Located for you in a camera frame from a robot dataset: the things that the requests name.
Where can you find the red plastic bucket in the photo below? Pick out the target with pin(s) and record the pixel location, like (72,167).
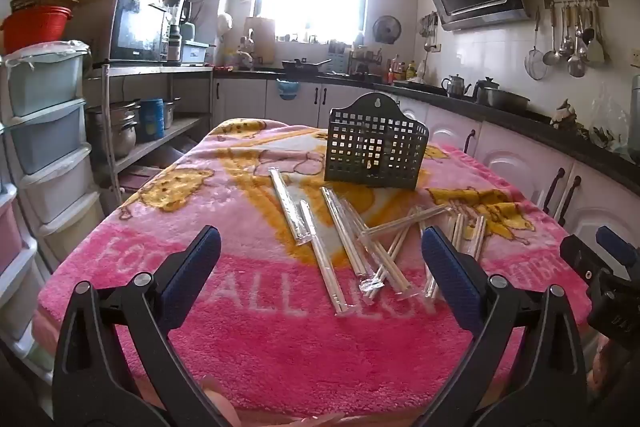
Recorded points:
(37,29)

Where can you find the steel kettle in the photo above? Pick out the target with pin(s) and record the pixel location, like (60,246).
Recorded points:
(455,87)

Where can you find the blue canister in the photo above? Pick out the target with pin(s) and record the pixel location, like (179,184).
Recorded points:
(151,119)

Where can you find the black dish rack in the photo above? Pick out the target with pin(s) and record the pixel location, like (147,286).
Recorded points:
(365,62)

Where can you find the metal shelf rack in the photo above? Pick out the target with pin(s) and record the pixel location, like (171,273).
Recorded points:
(150,137)

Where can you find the white kitchen base cabinets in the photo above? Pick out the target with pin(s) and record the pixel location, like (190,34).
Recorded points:
(505,152)

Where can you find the cluster of condiment bottles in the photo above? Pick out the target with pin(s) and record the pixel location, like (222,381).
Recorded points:
(400,69)

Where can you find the stack of steel pots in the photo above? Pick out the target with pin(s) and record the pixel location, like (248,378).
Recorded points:
(115,132)

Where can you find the person's left hand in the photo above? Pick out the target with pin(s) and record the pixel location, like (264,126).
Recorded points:
(225,407)

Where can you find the white wall socket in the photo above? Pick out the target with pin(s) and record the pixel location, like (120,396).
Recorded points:
(636,58)

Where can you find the row of hanging kitchen utensils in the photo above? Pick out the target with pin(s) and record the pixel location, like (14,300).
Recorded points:
(575,52)

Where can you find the dark perforated utensil basket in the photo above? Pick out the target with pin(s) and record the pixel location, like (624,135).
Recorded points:
(370,147)

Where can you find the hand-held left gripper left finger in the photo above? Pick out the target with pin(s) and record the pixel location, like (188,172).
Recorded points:
(192,272)

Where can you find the clear plastic bag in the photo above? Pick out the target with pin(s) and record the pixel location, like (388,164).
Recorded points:
(607,117)

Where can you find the black wok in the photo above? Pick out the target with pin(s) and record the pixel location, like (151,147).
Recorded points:
(302,67)

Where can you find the pink printed blanket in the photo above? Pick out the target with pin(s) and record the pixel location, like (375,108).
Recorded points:
(250,347)

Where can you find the black blender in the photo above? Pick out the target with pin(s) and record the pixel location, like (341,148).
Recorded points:
(176,22)

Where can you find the beige cutting board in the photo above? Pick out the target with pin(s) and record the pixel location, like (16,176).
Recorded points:
(260,39)

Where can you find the small black fan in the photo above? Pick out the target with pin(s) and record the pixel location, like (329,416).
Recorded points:
(386,29)

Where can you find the pastel plastic drawer tower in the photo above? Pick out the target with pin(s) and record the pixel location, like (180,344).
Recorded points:
(45,147)

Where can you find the blue hanging bin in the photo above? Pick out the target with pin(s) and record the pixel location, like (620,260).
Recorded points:
(288,89)

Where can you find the metal utensil rail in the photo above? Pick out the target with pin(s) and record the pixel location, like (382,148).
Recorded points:
(575,1)

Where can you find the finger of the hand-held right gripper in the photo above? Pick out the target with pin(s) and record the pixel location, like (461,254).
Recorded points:
(617,247)
(582,259)

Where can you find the steel pot with lid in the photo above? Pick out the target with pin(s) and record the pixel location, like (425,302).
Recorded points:
(500,99)

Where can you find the small steel pot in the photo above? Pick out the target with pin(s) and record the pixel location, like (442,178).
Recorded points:
(171,112)

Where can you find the bunch of small hanging tools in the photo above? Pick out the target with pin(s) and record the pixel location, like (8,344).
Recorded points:
(429,29)

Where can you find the grey-blue plastic container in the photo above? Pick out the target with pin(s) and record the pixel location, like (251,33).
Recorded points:
(196,53)

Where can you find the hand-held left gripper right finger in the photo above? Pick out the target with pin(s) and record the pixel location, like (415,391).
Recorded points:
(450,277)

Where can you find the dark wicker basket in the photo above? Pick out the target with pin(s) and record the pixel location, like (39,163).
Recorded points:
(40,1)

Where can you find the group of chopsticks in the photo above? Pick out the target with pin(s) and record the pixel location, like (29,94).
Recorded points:
(289,207)

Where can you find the black microwave oven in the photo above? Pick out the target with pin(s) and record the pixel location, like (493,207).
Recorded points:
(135,32)

